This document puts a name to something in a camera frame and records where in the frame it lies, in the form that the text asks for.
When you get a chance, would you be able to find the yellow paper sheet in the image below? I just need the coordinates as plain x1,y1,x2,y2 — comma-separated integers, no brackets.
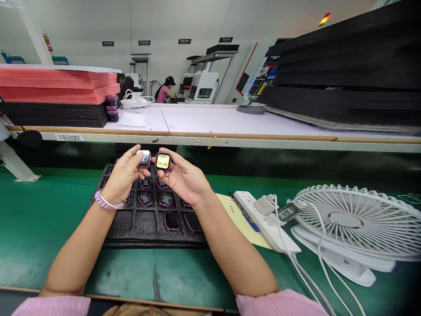
215,193,272,249

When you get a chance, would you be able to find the person's right hand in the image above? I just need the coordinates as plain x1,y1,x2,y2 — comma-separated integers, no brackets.
150,152,215,208

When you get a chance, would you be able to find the person's left hand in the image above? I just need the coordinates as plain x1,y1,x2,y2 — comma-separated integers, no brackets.
101,144,153,207

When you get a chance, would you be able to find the grey press machine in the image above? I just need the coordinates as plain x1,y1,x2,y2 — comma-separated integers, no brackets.
128,53,152,93

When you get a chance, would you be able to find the white metal bracket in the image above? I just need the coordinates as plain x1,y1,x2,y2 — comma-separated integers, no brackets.
0,124,42,183

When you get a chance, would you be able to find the long white workbench shelf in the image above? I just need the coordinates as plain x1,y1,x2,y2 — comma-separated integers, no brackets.
0,104,421,154

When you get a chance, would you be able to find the white machine with red frame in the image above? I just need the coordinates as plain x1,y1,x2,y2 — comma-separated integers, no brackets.
232,39,281,107

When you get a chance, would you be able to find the purple smartwatch with lit screen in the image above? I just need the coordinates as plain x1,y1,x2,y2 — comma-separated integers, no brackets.
155,151,172,173

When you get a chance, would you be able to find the white paper pad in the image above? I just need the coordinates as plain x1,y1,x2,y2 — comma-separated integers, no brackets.
117,111,147,129

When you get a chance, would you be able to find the small stack of black foam trays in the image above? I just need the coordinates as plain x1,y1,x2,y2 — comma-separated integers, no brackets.
0,101,110,129

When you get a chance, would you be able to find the white charger plug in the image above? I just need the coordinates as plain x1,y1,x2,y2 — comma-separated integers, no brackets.
253,194,280,216

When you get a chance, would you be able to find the grey tape roll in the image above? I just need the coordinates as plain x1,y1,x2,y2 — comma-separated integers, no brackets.
236,104,268,115

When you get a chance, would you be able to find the white cable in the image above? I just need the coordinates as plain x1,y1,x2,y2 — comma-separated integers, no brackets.
272,194,366,316

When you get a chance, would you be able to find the white desk fan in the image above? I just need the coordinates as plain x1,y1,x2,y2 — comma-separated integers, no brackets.
286,184,421,287

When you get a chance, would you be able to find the stack of purple watches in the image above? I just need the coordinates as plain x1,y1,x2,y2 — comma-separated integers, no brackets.
104,94,120,123

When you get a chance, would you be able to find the black foam tray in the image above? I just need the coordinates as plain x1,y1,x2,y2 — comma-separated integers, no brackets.
84,162,211,249

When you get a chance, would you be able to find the white power strip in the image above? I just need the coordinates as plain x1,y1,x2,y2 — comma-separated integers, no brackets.
233,190,302,254

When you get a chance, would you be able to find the white charger with coiled cable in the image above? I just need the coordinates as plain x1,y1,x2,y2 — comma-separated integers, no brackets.
119,89,156,110

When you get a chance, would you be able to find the group of purple watch bodies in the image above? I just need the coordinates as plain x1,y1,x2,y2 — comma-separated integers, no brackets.
107,164,202,234

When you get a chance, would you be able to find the metal frame rack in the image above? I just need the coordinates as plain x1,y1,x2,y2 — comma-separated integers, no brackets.
186,44,240,75

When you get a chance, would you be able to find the stack of pink foam sheets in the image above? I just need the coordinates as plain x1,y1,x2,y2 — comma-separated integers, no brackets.
0,64,121,105

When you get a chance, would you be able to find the purple smartwatch with filmed screen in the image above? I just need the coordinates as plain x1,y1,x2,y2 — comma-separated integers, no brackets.
136,150,152,169

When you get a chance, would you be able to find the large stack of black foam sheets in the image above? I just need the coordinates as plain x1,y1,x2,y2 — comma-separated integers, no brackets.
256,0,421,134

